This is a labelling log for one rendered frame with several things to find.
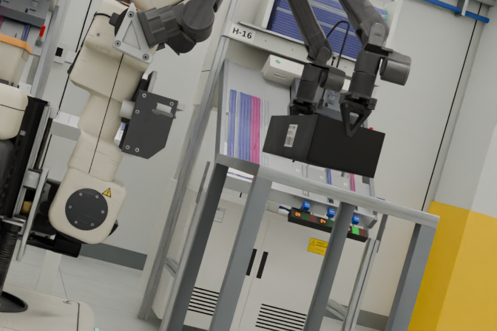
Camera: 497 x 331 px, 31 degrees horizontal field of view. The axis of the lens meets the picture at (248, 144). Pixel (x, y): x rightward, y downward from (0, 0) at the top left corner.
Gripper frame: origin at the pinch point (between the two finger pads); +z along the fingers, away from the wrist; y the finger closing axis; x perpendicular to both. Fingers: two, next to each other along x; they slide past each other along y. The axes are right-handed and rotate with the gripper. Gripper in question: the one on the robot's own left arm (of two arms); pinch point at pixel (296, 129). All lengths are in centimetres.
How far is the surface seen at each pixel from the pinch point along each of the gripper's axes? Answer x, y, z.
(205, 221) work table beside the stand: 18.7, 2.3, 33.5
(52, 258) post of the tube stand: 60, 91, 70
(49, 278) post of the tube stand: 59, 91, 78
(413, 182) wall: -149, 297, 0
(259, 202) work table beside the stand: 18, -64, 21
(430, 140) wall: -153, 297, -29
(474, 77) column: -167, 289, -75
